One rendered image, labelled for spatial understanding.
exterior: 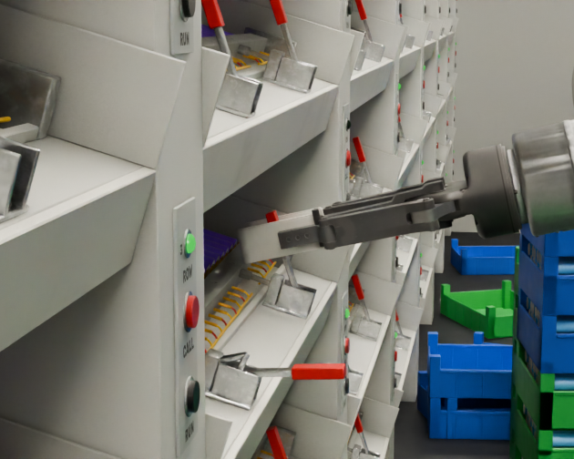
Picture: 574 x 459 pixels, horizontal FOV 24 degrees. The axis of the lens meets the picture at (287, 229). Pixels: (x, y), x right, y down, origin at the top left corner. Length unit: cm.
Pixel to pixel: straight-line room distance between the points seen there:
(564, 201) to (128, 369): 55
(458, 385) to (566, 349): 74
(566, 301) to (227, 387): 98
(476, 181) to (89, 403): 54
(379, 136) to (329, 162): 70
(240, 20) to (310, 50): 7
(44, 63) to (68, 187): 10
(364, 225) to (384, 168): 91
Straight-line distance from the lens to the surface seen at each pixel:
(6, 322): 45
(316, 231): 110
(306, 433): 135
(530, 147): 109
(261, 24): 129
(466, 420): 256
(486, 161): 110
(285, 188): 130
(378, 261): 202
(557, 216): 109
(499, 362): 274
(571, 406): 185
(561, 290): 181
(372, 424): 208
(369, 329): 186
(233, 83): 85
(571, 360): 183
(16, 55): 61
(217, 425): 72
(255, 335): 105
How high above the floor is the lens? 80
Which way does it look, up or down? 9 degrees down
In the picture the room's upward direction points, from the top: straight up
